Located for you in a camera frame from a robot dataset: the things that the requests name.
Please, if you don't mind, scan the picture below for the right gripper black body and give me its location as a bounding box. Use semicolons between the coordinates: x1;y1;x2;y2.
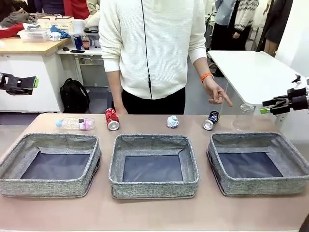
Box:
287;87;309;111

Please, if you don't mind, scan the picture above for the person's right forearm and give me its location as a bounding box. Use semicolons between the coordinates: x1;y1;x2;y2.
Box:
106;70;125;109

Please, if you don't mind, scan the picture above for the person in dark clothes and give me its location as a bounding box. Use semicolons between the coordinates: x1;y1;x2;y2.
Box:
33;0;65;15

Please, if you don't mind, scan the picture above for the clear plastic bottle pink label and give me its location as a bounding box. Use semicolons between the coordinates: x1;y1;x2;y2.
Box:
55;117;96;131

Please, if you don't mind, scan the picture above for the person in patterned sweater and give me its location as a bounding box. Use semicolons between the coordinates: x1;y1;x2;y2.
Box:
232;0;258;39

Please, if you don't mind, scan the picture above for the person in dark coat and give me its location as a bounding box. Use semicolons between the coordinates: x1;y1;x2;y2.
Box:
262;0;294;58

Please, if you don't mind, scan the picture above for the red cloth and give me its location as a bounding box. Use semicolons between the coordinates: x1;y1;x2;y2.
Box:
0;23;27;39

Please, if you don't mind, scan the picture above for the low white desk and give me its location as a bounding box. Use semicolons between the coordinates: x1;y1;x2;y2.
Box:
56;46;105;88

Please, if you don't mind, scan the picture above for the white paper ball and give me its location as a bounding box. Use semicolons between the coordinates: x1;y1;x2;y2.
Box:
167;115;180;128

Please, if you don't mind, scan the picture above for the person in red top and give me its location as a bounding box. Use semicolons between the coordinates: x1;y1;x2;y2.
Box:
63;0;90;20

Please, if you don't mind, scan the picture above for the clear plastic cup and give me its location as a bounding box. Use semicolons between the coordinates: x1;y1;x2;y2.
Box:
231;103;256;130

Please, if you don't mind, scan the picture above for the person's left hand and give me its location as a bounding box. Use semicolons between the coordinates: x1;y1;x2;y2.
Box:
202;77;234;107

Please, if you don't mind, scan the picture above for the person in light blue shirt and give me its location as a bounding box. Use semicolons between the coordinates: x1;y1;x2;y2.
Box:
212;0;240;78

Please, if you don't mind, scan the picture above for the white paper roll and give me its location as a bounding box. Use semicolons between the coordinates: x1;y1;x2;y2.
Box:
72;19;86;35

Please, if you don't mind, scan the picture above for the blue cloth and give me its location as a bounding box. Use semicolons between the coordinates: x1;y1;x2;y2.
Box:
49;26;71;41

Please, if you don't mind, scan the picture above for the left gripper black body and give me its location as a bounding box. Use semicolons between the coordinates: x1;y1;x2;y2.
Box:
0;73;9;94

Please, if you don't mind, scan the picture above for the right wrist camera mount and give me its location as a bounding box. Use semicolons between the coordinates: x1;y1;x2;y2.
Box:
291;74;309;94

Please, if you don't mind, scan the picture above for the person in white sweater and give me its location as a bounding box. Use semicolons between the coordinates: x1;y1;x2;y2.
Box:
98;0;208;116

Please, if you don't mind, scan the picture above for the person's left forearm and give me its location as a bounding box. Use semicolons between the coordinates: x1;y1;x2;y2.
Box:
192;57;213;77

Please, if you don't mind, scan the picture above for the orange wristband watch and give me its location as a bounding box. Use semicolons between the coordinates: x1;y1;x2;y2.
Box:
200;72;214;83

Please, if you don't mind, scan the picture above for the crushed red soda can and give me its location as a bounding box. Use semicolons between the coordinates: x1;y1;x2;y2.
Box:
105;108;120;131

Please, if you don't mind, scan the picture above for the crushed dark blue soda can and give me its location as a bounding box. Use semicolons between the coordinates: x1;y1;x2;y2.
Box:
202;110;221;131

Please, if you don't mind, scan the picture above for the white plastic mesh basket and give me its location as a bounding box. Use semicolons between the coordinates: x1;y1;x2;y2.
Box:
17;28;50;43

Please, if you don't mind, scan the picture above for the white folding table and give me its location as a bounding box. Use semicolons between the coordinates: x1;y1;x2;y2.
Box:
207;50;309;129

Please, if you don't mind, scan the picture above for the blue drink can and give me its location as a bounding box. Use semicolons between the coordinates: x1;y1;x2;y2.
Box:
73;34;83;50

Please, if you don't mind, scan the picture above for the grey fabric basket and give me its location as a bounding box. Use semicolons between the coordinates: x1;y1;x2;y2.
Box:
0;132;101;198
207;131;309;197
108;134;200;200

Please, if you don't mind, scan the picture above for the black cord on sweater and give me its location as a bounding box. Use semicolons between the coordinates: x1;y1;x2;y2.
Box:
141;0;154;100

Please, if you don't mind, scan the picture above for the black backpack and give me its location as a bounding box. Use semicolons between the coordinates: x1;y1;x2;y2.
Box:
59;78;91;114

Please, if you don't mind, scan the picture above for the grey cloth heap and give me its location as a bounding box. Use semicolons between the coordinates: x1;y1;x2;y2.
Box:
0;11;33;28

